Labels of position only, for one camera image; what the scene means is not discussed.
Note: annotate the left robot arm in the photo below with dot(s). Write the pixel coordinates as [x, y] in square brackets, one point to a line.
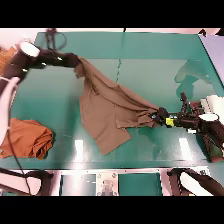
[20, 65]

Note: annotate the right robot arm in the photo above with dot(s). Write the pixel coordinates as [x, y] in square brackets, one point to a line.
[210, 128]

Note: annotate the brown shirt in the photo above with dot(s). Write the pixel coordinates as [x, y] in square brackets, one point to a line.
[106, 110]

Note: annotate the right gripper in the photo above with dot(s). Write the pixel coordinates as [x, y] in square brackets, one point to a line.
[163, 116]

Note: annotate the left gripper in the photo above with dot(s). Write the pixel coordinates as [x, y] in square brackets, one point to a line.
[69, 60]

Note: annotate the orange garment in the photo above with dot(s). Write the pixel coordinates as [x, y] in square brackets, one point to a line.
[28, 140]

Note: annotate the silver frame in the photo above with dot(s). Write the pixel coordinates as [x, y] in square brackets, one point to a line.
[106, 181]

